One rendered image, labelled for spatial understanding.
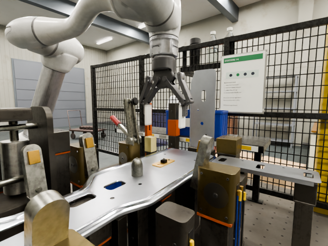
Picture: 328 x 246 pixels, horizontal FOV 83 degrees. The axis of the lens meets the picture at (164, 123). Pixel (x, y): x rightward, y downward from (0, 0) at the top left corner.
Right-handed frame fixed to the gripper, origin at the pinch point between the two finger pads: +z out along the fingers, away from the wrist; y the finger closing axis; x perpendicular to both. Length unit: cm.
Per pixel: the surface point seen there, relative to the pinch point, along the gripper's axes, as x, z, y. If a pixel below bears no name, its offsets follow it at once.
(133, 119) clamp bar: 0.9, -0.4, -15.1
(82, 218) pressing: -32.3, 13.5, 6.0
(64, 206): -39.4, 4.7, 15.6
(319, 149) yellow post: 58, 14, 44
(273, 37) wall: 613, -203, -41
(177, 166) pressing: 0.2, 13.5, 5.2
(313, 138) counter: 368, 55, 58
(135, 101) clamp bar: -0.4, -6.9, -12.4
